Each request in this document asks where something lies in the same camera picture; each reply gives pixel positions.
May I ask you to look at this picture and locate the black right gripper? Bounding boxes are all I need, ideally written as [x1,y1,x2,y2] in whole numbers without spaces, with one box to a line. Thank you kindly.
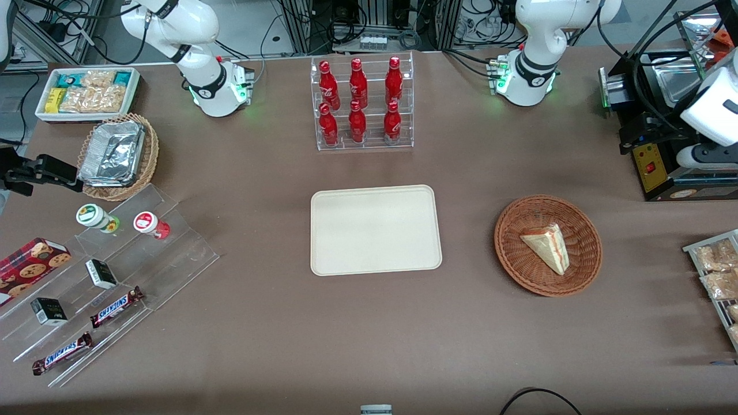
[0,148,85,193]

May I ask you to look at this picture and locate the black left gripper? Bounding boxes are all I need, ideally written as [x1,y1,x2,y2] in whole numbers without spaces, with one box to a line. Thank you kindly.
[619,113,701,156]

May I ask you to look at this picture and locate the triangle sandwich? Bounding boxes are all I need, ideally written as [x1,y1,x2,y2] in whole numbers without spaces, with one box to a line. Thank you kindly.
[520,222,570,276]

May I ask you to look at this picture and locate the aluminium foil tray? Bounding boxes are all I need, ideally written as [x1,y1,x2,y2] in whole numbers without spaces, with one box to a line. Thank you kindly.
[79,121,146,188]

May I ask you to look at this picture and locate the light tan wicker basket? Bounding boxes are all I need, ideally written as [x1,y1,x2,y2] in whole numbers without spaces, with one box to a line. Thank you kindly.
[77,113,160,202]

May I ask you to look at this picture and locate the brown wicker basket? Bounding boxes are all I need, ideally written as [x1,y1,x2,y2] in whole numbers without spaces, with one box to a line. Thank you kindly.
[494,195,603,297]

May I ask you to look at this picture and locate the tray of packaged snacks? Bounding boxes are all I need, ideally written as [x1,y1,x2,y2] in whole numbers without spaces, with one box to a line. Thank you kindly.
[683,229,738,353]

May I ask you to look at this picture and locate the beige plastic tray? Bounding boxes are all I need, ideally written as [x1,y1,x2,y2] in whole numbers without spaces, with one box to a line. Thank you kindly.
[310,184,443,277]

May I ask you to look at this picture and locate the steel warmer pan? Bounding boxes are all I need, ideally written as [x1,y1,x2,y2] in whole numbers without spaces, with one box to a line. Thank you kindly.
[654,62,703,105]

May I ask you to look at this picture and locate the black food warmer cabinet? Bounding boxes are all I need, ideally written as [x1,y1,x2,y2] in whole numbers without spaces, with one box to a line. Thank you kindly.
[598,9,738,202]

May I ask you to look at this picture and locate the green lid yogurt cup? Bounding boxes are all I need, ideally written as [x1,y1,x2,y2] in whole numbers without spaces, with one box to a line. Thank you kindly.
[76,203,121,234]

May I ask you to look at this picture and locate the white plastic bin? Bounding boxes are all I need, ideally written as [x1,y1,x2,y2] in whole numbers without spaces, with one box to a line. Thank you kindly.
[35,67,142,123]

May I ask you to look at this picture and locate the clear bag of crackers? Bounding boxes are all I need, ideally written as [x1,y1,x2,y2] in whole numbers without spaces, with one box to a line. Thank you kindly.
[59,85,126,114]
[80,69,117,90]

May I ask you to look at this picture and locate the red tartan cookie box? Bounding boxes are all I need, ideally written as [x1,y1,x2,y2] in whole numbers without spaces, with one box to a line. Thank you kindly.
[0,237,72,308]

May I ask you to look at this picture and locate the red lid yogurt cup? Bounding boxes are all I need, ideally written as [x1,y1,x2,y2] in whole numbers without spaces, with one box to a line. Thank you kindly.
[133,211,171,240]

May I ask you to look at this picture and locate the small black carton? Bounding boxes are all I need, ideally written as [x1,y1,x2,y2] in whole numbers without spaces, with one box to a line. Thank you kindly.
[85,259,118,290]
[30,297,69,327]

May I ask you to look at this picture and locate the Snickers chocolate bar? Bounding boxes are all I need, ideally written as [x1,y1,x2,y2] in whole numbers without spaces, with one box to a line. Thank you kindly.
[32,332,93,376]
[89,286,145,329]

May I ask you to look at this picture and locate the clear acrylic step shelf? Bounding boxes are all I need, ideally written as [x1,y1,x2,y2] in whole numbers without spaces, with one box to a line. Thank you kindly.
[0,183,221,388]

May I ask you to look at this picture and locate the red cola bottle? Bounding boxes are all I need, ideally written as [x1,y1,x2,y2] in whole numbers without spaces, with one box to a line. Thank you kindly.
[385,56,403,105]
[319,60,341,109]
[348,100,367,144]
[383,101,402,144]
[319,103,339,146]
[349,58,368,107]

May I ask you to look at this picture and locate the clear acrylic bottle rack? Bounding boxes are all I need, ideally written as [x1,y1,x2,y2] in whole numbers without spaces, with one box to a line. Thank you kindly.
[310,51,415,152]

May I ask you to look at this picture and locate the aluminium frame rack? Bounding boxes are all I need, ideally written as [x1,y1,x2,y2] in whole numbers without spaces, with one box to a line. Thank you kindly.
[12,0,107,65]

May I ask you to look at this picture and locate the black cable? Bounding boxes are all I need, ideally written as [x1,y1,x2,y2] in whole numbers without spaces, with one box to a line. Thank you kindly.
[499,387,583,415]

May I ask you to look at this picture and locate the aluminium frame cabinet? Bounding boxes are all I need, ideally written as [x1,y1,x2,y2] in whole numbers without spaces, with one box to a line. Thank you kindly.
[277,0,479,55]

